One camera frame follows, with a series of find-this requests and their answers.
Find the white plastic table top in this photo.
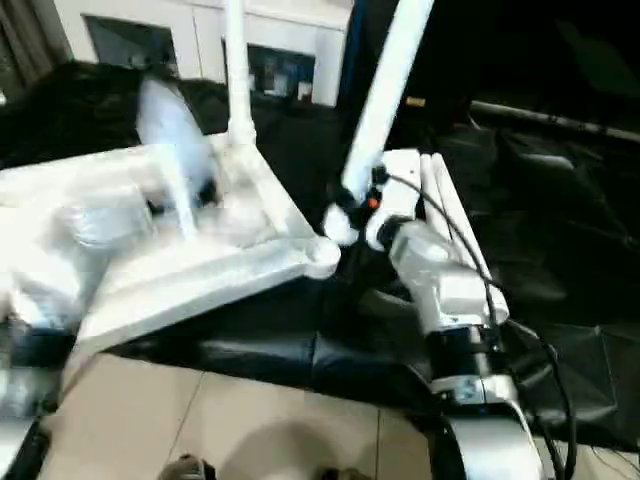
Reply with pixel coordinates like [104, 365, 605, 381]
[0, 140, 342, 353]

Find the black mat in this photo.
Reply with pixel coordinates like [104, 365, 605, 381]
[0, 60, 640, 451]

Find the white cabinet with glass doors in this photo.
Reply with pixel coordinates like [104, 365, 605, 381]
[52, 0, 353, 107]

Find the long black bar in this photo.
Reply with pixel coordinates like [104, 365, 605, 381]
[468, 98, 640, 135]

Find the black case with yellow label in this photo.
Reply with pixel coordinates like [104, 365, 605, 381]
[345, 0, 640, 126]

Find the grey curtain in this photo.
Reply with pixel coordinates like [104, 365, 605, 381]
[0, 0, 73, 89]

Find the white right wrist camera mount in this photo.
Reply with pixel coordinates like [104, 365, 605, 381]
[364, 149, 423, 253]

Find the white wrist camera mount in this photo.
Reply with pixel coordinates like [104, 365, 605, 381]
[133, 74, 219, 241]
[364, 149, 423, 253]

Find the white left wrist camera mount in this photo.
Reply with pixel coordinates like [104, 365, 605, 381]
[133, 74, 219, 241]

